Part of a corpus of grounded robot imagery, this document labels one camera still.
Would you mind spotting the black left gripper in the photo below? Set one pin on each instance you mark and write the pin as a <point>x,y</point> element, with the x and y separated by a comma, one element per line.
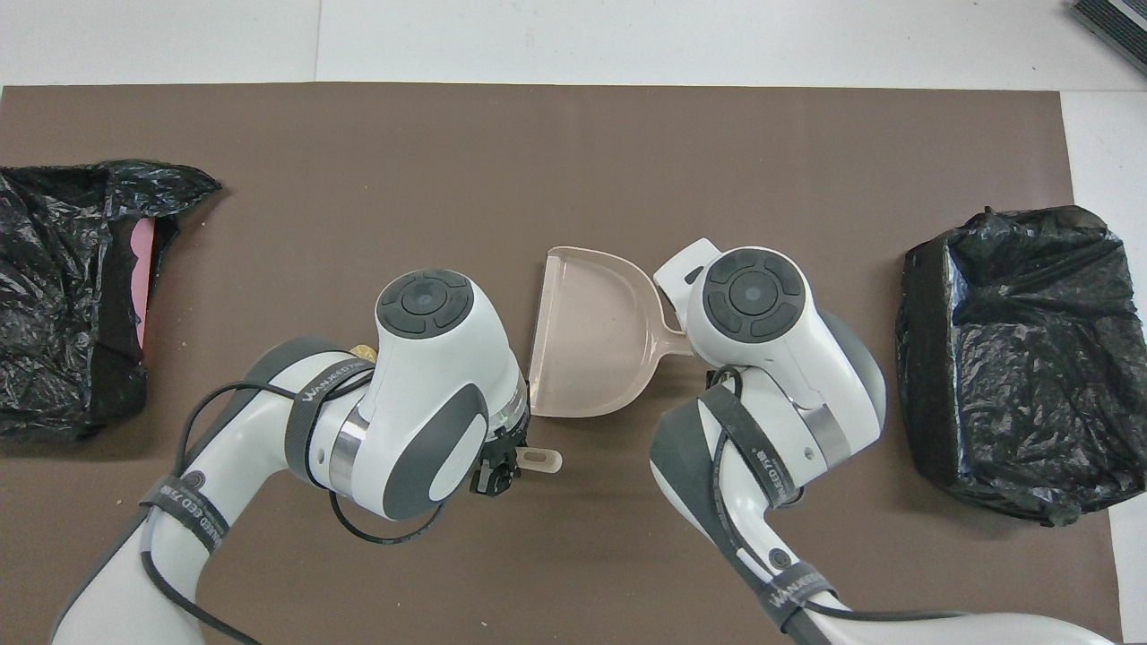
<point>509,439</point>

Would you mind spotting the beige hand brush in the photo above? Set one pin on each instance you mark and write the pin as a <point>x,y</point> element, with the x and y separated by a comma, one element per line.
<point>542,460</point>

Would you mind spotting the beige plastic dustpan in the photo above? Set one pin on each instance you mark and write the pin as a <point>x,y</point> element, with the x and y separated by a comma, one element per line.
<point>591,340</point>

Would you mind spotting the beige foam chunk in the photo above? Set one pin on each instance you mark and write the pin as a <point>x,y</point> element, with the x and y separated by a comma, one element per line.
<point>362,348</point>

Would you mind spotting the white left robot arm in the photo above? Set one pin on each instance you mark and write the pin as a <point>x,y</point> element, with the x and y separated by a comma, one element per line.
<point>430,376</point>

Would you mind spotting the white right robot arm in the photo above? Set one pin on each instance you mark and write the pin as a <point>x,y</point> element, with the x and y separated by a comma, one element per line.
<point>762,305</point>

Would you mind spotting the black bag lined pink bin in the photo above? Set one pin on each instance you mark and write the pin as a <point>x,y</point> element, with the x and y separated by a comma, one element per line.
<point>54,224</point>

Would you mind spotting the brown table mat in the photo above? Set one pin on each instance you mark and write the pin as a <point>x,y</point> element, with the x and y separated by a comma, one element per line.
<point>358,179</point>

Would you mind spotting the grey ribbed device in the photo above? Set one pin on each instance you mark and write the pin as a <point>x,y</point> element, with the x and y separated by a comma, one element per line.
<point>1120,22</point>

